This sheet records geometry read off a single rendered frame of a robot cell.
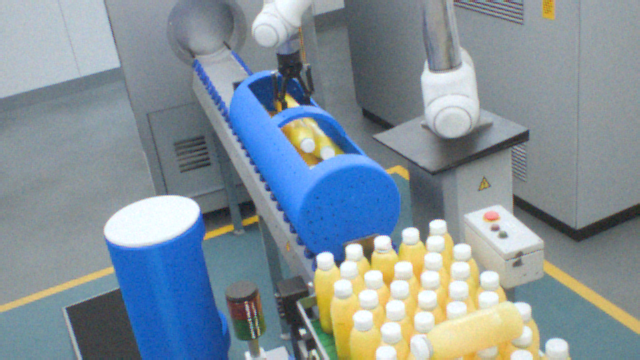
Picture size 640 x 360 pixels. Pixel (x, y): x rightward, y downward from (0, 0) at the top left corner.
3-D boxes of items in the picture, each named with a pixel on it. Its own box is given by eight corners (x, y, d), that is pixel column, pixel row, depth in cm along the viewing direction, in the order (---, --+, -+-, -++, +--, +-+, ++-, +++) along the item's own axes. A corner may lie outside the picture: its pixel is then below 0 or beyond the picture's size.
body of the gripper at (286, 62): (297, 44, 249) (300, 71, 253) (272, 50, 247) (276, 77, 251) (303, 50, 243) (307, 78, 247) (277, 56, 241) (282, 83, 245)
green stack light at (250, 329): (262, 317, 152) (257, 296, 150) (269, 335, 147) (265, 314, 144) (230, 326, 151) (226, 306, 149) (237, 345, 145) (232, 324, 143)
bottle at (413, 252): (411, 289, 197) (405, 228, 189) (435, 296, 193) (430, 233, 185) (397, 304, 192) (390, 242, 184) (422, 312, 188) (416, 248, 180)
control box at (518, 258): (500, 238, 195) (499, 203, 190) (544, 277, 178) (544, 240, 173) (465, 248, 193) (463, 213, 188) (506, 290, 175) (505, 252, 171)
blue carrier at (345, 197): (312, 132, 283) (297, 60, 270) (408, 243, 207) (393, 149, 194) (239, 155, 277) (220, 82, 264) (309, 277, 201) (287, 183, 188)
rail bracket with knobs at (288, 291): (313, 305, 197) (307, 272, 193) (321, 320, 191) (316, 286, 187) (276, 316, 195) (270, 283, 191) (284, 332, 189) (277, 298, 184)
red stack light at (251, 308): (257, 296, 150) (254, 280, 148) (265, 314, 144) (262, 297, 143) (226, 306, 149) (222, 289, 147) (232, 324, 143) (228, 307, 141)
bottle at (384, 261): (408, 303, 192) (402, 241, 184) (397, 320, 187) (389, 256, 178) (383, 298, 195) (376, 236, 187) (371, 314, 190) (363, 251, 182)
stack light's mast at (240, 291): (266, 341, 155) (253, 276, 148) (274, 359, 149) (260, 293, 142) (236, 350, 153) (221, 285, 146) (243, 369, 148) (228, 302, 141)
